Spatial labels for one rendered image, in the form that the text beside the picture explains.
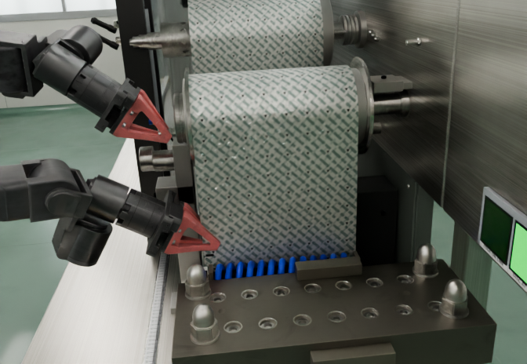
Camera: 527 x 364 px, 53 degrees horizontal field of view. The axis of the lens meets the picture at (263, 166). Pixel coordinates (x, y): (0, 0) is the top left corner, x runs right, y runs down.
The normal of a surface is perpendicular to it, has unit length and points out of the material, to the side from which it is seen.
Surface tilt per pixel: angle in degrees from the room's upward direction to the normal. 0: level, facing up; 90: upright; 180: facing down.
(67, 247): 100
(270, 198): 90
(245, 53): 92
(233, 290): 0
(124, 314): 0
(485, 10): 90
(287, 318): 0
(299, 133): 90
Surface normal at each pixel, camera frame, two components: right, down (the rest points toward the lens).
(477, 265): 0.11, 0.34
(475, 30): -0.99, 0.07
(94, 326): -0.04, -0.94
